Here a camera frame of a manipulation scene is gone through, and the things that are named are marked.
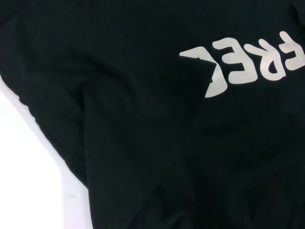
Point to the black shirt with FREE print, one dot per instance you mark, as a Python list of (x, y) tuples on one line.
[(119, 119)]

